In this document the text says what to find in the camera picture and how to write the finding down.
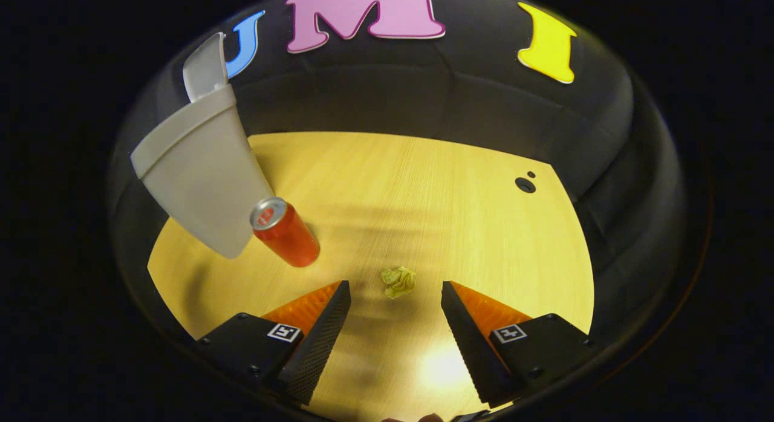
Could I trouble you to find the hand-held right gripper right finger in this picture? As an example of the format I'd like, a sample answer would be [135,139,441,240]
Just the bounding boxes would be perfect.
[441,281,596,409]

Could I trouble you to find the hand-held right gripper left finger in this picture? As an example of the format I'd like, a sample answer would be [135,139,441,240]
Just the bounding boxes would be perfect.
[193,281,352,406]

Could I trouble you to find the yellow-green paper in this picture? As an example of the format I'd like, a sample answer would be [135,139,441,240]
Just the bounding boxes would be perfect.
[380,266,417,300]

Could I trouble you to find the red pop can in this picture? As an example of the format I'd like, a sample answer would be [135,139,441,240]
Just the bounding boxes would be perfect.
[250,196,320,268]

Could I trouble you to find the white desktop garbage bin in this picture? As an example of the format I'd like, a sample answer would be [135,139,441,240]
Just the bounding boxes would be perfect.
[130,32,276,259]

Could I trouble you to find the wooden desktop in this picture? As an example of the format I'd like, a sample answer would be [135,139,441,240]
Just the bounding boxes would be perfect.
[147,131,595,422]

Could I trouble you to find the black backdrop cloth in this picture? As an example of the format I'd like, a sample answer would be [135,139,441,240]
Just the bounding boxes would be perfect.
[109,0,687,350]

